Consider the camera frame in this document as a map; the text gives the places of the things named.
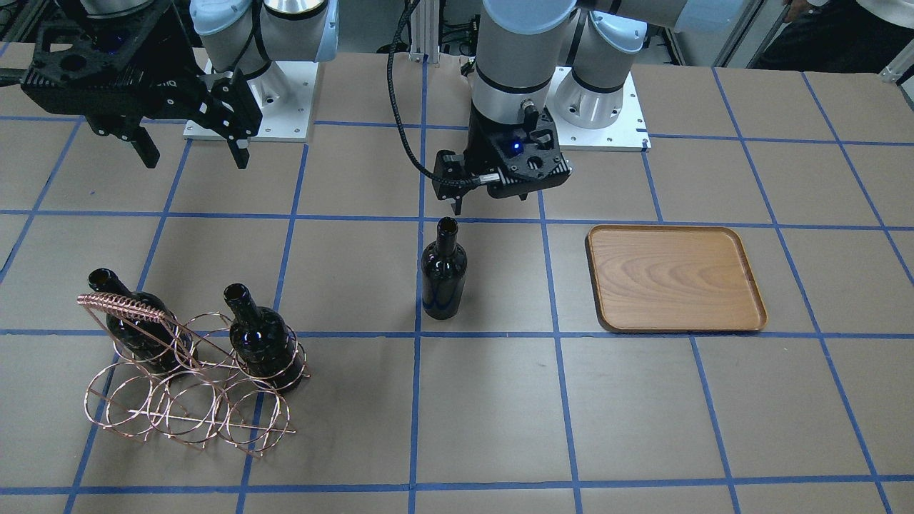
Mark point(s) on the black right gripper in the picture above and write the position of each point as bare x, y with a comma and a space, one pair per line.
173, 63

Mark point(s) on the wooden tray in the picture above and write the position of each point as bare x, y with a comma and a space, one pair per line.
673, 279

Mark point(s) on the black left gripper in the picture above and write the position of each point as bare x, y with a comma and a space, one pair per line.
480, 148

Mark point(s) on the dark wine bottle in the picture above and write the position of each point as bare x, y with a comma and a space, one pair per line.
144, 339
263, 341
443, 265

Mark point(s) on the aluminium frame post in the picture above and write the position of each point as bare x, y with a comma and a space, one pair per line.
425, 31

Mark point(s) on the copper wire bottle basket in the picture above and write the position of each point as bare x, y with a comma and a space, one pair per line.
209, 395

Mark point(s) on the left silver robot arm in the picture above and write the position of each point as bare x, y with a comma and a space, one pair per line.
545, 66

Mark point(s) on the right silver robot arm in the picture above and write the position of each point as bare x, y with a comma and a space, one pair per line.
261, 38

